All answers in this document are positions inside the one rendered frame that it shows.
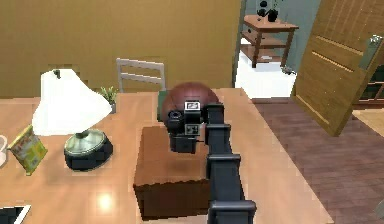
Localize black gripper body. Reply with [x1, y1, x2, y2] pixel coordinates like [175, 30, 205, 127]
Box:
[167, 110, 199, 155]

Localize brown-red basketball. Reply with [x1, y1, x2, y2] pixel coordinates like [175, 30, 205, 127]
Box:
[160, 81, 221, 132]

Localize brown wooden box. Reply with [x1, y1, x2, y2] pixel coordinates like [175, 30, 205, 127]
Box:
[132, 124, 215, 222]

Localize dark green flat item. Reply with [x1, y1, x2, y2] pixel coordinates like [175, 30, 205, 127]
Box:
[156, 90, 170, 123]

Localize small green house plant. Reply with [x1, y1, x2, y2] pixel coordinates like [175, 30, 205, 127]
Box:
[98, 85, 119, 115]

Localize light wooden table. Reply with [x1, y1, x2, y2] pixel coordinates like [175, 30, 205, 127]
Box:
[0, 87, 335, 224]

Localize white slatted chair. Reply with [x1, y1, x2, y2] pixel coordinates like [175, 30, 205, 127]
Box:
[115, 57, 167, 94]

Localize white lamp with black base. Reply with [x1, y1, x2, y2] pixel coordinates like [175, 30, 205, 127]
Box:
[31, 68, 115, 173]

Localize brown wooden shelf table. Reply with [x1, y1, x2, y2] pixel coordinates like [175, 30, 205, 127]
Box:
[240, 13, 300, 69]

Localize green and yellow book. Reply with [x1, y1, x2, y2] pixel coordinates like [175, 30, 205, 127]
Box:
[7, 124, 49, 177]

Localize black plant pot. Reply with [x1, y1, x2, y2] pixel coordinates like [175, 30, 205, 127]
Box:
[267, 0, 284, 24]

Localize black round vase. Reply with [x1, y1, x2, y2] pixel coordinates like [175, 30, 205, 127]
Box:
[256, 0, 270, 18]

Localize wooden room door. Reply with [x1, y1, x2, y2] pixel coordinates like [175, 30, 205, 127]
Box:
[291, 0, 384, 138]

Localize white mug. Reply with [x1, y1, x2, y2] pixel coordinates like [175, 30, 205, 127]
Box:
[0, 134, 9, 168]

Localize white-framed tablet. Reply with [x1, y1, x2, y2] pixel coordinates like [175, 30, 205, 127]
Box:
[0, 204, 32, 224]

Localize dark wooden shelf unit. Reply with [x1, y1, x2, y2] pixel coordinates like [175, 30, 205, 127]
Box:
[352, 64, 384, 110]

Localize silver door handle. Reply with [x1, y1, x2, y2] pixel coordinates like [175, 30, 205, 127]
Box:
[368, 33, 384, 47]

